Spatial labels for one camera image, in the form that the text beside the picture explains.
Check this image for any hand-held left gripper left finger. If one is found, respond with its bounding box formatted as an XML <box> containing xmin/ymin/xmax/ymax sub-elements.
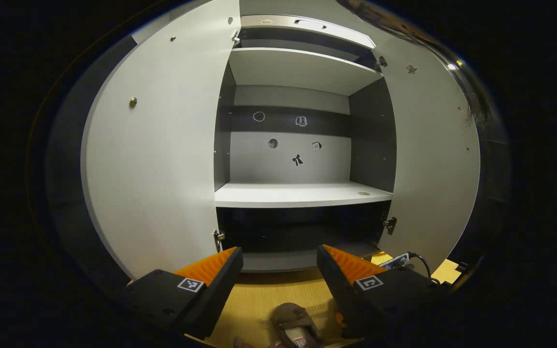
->
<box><xmin>123</xmin><ymin>246</ymin><xmax>244</xmax><ymax>340</ymax></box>

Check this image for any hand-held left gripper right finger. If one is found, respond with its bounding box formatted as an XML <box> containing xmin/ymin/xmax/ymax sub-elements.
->
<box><xmin>316</xmin><ymin>244</ymin><xmax>448</xmax><ymax>340</ymax></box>

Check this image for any brown fuzzy shoe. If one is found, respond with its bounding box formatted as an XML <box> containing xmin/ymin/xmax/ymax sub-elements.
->
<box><xmin>271</xmin><ymin>303</ymin><xmax>325</xmax><ymax>348</ymax></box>

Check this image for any white and grey shoe cabinet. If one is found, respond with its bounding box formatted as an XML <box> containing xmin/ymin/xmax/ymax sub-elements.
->
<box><xmin>213</xmin><ymin>14</ymin><xmax>397</xmax><ymax>274</ymax></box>

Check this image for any white shoe cabinet door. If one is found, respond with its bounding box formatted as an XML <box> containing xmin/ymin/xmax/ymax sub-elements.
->
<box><xmin>373</xmin><ymin>36</ymin><xmax>481</xmax><ymax>274</ymax></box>
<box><xmin>80</xmin><ymin>0</ymin><xmax>241</xmax><ymax>281</ymax></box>

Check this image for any white cabinet shelf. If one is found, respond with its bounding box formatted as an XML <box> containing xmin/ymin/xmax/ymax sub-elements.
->
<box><xmin>228</xmin><ymin>47</ymin><xmax>384</xmax><ymax>96</ymax></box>

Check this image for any power strip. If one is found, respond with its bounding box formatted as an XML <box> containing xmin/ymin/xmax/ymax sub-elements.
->
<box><xmin>378</xmin><ymin>252</ymin><xmax>412</xmax><ymax>271</ymax></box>

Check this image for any black power cable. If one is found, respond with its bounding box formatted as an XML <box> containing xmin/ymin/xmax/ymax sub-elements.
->
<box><xmin>407</xmin><ymin>252</ymin><xmax>441</xmax><ymax>286</ymax></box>

